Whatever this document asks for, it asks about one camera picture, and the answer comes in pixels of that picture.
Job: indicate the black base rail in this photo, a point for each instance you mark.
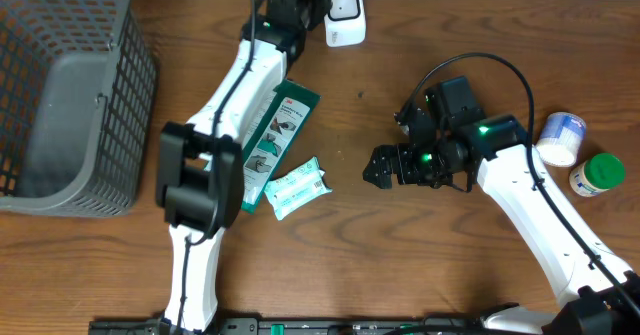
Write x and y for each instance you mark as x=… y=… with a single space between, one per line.
x=255 y=326

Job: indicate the grey plastic mesh basket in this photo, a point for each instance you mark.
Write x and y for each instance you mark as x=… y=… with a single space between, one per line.
x=77 y=88

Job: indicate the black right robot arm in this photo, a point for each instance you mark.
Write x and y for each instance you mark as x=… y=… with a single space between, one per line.
x=597 y=291

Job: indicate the green white 3M box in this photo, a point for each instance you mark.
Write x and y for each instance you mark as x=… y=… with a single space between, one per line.
x=280 y=118

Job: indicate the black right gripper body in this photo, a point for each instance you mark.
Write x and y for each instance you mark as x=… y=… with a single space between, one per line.
x=425 y=163

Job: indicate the white blue label tub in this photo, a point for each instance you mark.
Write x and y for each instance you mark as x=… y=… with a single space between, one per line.
x=560 y=139

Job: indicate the white barcode scanner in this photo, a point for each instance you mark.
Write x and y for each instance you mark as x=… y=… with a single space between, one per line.
x=345 y=23

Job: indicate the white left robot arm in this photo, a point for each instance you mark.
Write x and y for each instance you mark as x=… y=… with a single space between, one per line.
x=200 y=176

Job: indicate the teal white wipes packet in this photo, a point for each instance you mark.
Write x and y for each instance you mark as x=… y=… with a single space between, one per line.
x=300 y=186

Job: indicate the green lid white jar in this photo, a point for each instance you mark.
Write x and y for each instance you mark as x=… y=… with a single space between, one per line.
x=597 y=175

